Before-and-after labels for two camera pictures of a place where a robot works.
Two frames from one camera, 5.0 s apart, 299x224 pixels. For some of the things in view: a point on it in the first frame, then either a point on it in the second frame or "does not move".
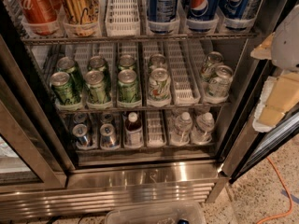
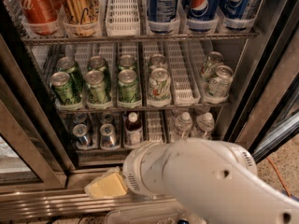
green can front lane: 127,86 does not move
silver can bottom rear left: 79,118 does not move
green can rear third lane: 126,62 does not move
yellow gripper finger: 278,96 -> 110,184
